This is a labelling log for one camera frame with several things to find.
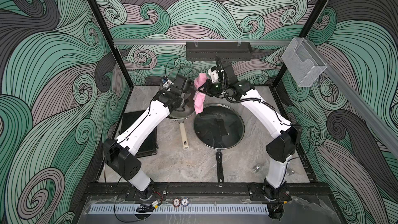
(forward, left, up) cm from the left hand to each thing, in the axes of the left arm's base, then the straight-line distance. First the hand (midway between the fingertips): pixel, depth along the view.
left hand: (184, 89), depth 78 cm
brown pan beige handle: (-4, +2, -19) cm, 20 cm away
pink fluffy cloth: (-6, -8, +1) cm, 10 cm away
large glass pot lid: (-7, -20, -25) cm, 33 cm away
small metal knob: (-31, -37, -26) cm, 55 cm away
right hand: (-1, -6, +1) cm, 6 cm away
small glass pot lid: (+35, -2, -19) cm, 40 cm away
